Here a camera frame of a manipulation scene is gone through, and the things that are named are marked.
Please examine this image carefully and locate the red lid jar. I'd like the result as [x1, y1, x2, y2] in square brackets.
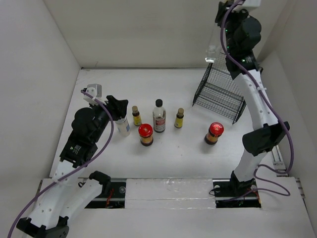
[204, 122, 224, 145]
[138, 123, 154, 146]

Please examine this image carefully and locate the red label vinegar bottle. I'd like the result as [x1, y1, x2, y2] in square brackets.
[153, 99, 166, 133]

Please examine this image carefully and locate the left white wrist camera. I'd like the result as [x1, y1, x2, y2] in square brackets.
[83, 84, 102, 105]

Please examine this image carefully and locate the clear glass oil bottle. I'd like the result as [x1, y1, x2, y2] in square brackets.
[205, 23, 221, 63]

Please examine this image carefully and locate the black metal base rail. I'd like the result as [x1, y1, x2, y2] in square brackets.
[87, 178, 261, 210]

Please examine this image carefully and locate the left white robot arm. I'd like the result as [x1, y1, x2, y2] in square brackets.
[12, 95, 128, 238]

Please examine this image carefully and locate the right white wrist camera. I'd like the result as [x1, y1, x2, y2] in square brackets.
[233, 0, 262, 12]

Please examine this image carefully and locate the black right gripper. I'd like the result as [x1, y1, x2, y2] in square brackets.
[214, 0, 249, 54]

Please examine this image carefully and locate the small yellow bottle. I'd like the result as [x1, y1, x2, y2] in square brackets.
[132, 106, 142, 126]
[174, 108, 184, 128]

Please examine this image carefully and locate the black wire basket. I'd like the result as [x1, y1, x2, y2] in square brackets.
[192, 53, 246, 124]

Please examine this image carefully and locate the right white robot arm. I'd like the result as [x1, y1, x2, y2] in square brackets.
[215, 0, 290, 196]

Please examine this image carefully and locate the red lid jar right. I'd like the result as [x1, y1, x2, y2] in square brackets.
[204, 122, 224, 145]

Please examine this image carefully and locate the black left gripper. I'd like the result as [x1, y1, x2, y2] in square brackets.
[89, 95, 127, 142]

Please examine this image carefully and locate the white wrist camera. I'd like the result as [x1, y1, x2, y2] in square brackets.
[83, 84, 102, 105]
[233, 0, 262, 12]

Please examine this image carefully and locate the white silver lid jar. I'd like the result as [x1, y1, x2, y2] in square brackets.
[115, 117, 130, 137]

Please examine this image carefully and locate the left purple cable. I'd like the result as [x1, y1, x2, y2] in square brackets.
[6, 89, 116, 238]

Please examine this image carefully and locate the red lid jar left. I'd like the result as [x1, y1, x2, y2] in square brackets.
[138, 123, 154, 146]

